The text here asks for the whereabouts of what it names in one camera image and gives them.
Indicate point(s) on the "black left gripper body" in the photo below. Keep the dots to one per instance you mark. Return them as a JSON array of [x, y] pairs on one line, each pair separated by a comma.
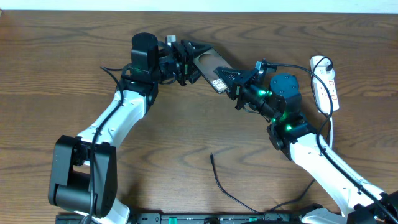
[[181, 62]]

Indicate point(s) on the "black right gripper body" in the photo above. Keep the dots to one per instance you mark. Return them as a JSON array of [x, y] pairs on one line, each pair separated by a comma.
[[239, 91]]

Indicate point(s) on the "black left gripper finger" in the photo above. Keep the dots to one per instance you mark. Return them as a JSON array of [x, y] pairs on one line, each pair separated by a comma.
[[194, 49], [194, 76]]

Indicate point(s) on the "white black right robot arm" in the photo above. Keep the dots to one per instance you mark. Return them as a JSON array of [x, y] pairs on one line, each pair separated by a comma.
[[290, 132]]

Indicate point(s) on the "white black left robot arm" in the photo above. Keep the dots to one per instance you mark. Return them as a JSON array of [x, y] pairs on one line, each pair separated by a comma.
[[84, 167]]

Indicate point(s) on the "white USB charger plug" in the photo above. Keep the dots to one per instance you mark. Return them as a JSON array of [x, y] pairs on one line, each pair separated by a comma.
[[325, 72]]

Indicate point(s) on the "white power strip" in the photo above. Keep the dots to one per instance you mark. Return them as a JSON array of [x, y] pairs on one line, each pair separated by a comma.
[[324, 94]]

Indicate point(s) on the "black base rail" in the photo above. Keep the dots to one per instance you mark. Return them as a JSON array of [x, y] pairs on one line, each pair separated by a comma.
[[157, 218]]

